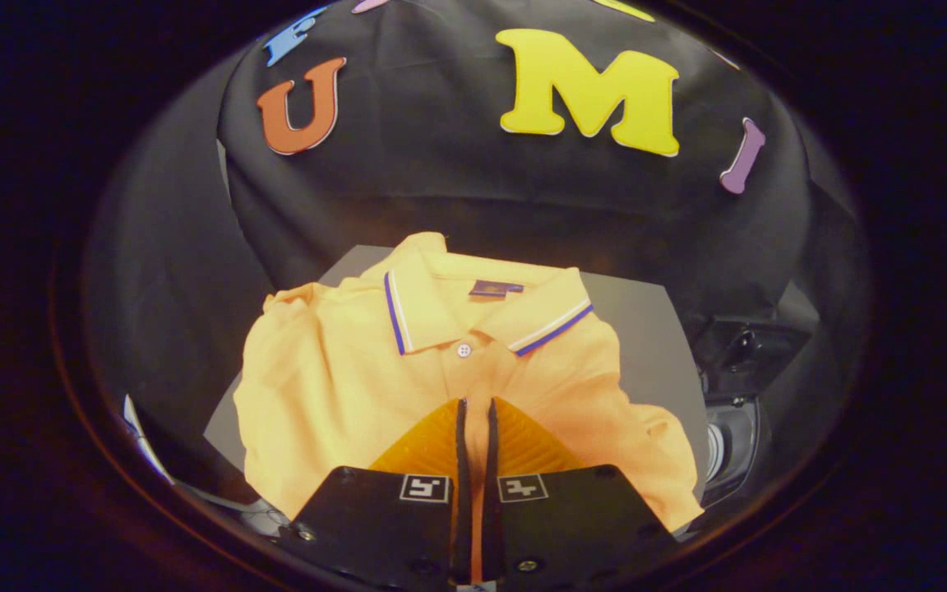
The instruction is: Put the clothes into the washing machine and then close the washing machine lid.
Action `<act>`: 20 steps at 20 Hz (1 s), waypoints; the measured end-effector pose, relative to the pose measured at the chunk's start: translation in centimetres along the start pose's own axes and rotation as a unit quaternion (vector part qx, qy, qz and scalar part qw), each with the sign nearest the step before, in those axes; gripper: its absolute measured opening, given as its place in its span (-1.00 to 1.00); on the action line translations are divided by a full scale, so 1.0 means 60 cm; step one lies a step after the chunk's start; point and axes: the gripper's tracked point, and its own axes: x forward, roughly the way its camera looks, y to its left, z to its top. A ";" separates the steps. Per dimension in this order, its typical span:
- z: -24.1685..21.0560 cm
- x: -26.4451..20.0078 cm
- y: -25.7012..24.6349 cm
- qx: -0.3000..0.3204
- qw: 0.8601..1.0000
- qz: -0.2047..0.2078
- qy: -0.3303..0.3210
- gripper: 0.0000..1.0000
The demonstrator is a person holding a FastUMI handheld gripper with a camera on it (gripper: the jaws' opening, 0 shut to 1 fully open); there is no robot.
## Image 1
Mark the grey cabinet with dark sides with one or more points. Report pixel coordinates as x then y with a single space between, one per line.
646 329

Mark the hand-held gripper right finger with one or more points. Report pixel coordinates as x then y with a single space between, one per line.
491 493

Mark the black backdrop cloth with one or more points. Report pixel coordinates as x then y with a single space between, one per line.
441 189

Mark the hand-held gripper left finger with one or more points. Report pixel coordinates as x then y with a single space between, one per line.
461 493

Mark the orange polo shirt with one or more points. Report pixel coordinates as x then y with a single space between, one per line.
334 395

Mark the blue and white object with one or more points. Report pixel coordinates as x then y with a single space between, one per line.
145 440

